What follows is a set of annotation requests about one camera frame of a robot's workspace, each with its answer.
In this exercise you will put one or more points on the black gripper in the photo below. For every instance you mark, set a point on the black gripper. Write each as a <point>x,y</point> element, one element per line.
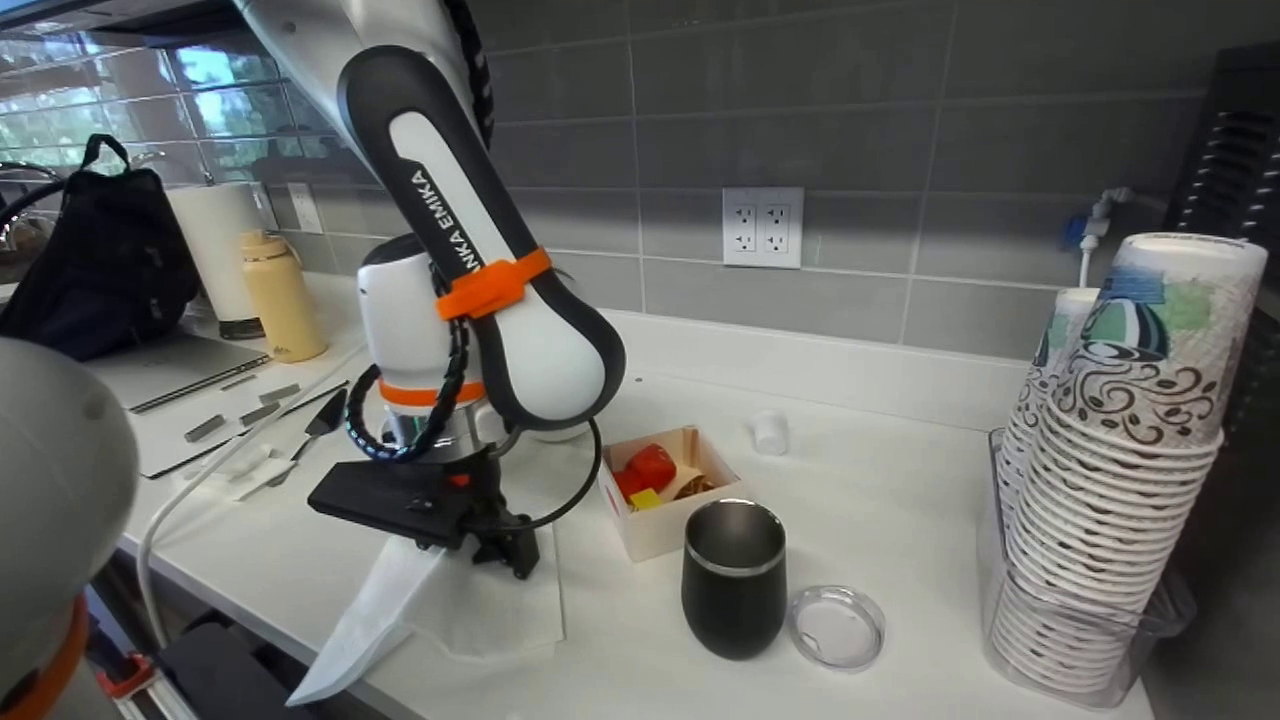
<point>501,536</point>

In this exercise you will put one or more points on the white paper napkin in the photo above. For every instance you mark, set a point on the white paper napkin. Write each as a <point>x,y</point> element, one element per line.
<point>444,597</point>

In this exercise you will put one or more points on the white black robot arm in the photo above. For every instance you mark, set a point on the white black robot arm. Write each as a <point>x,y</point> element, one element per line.
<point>472,336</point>

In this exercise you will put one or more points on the yellow toy block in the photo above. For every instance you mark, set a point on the yellow toy block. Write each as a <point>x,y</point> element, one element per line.
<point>641,500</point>

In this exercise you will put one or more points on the small wooden box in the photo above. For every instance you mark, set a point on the small wooden box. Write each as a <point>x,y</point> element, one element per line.
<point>703,477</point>

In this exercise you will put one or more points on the red toy block upper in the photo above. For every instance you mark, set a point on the red toy block upper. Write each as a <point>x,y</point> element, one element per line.
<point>648,470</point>

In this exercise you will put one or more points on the black steel tumbler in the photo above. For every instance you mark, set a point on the black steel tumbler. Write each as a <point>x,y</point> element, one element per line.
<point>734,580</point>

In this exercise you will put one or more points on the beige bottle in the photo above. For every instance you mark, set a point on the beige bottle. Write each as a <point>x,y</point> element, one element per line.
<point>280,303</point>

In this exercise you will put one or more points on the clear plastic lid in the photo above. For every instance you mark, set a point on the clear plastic lid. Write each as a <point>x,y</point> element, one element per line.
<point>838,624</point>

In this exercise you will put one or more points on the white paper towel roll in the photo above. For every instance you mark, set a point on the white paper towel roll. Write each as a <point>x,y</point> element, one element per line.
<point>212,227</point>

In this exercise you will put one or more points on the black backpack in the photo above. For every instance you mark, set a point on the black backpack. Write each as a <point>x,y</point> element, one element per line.
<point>113,269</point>

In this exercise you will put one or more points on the clear plastic cup holder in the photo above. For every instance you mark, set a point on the clear plastic cup holder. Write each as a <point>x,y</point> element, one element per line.
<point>1079,587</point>

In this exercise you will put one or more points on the stack of patterned paper cups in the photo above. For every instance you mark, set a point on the stack of patterned paper cups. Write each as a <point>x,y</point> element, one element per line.
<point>1134,376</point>

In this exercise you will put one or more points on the blue white spray bottle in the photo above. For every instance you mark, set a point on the blue white spray bottle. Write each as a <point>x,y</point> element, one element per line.
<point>1092,227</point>

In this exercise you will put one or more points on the black slotted rack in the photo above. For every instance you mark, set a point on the black slotted rack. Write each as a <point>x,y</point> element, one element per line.
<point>1230,176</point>

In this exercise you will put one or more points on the white wall power outlet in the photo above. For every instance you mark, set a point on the white wall power outlet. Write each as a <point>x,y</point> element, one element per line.
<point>761,227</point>

